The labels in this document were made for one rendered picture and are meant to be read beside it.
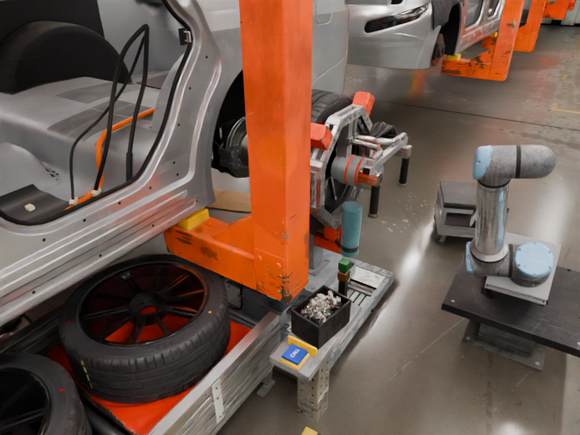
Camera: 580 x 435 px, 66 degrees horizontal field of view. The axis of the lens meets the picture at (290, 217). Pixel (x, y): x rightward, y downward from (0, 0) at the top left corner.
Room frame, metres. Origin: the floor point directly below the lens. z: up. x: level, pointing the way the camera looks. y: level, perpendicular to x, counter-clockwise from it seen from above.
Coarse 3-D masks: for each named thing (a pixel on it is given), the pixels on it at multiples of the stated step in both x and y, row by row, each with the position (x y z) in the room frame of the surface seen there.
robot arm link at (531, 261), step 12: (516, 252) 1.55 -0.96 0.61; (528, 252) 1.53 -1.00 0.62; (540, 252) 1.52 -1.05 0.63; (516, 264) 1.51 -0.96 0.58; (528, 264) 1.50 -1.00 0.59; (540, 264) 1.49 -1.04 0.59; (552, 264) 1.49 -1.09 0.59; (516, 276) 1.53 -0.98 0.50; (528, 276) 1.48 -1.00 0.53; (540, 276) 1.47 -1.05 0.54
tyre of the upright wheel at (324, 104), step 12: (312, 96) 1.96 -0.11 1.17; (324, 96) 1.94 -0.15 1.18; (336, 96) 1.95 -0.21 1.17; (348, 96) 2.05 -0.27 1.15; (312, 108) 1.85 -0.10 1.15; (324, 108) 1.85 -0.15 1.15; (336, 108) 1.94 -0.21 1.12; (312, 120) 1.79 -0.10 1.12; (324, 120) 1.85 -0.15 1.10; (312, 216) 1.78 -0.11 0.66; (312, 228) 1.78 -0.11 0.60
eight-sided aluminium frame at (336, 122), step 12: (348, 108) 1.95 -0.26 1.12; (360, 108) 1.95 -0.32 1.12; (336, 120) 1.80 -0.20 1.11; (348, 120) 1.86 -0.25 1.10; (360, 120) 2.06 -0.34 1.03; (336, 132) 1.77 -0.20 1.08; (360, 132) 2.11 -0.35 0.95; (312, 156) 1.72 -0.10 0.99; (324, 156) 1.70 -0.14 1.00; (312, 168) 1.69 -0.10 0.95; (324, 168) 1.68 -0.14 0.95; (312, 180) 1.70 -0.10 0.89; (324, 180) 1.69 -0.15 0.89; (312, 192) 1.70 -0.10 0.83; (324, 192) 1.69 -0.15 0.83; (348, 192) 2.03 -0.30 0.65; (360, 192) 2.02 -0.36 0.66; (312, 204) 1.70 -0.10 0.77; (324, 204) 1.70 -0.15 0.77; (324, 216) 1.70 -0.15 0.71; (336, 216) 1.90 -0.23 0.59; (336, 228) 1.80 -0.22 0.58
